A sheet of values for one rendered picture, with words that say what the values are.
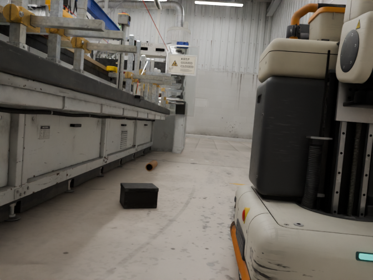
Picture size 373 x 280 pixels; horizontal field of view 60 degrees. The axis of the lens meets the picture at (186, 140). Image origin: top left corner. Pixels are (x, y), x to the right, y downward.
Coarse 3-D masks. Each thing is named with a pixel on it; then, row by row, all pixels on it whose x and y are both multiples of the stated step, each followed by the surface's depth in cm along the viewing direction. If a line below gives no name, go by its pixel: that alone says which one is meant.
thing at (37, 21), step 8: (0, 16) 106; (32, 16) 106; (40, 16) 106; (48, 16) 105; (8, 24) 109; (32, 24) 106; (40, 24) 106; (48, 24) 106; (56, 24) 105; (64, 24) 105; (72, 24) 105; (80, 24) 105; (88, 24) 105; (96, 24) 105; (104, 24) 107
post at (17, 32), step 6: (12, 0) 102; (18, 0) 101; (24, 0) 103; (24, 6) 103; (12, 24) 102; (18, 24) 102; (12, 30) 102; (18, 30) 102; (24, 30) 104; (12, 36) 102; (18, 36) 102; (24, 36) 105; (24, 42) 105
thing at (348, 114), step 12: (372, 72) 77; (348, 84) 93; (360, 84) 84; (372, 84) 78; (348, 96) 94; (360, 96) 83; (372, 96) 80; (336, 108) 94; (348, 108) 94; (360, 108) 94; (372, 108) 93; (336, 120) 94; (348, 120) 94; (360, 120) 94; (372, 120) 94
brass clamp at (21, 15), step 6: (6, 6) 99; (12, 6) 99; (18, 6) 101; (6, 12) 99; (12, 12) 99; (18, 12) 99; (24, 12) 102; (30, 12) 105; (6, 18) 99; (12, 18) 99; (18, 18) 100; (24, 18) 102; (30, 18) 106; (24, 24) 103; (30, 24) 106; (30, 30) 110; (36, 30) 110
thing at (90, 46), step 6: (66, 42) 156; (72, 48) 158; (90, 48) 155; (96, 48) 155; (102, 48) 155; (108, 48) 155; (114, 48) 155; (120, 48) 155; (126, 48) 154; (132, 48) 154
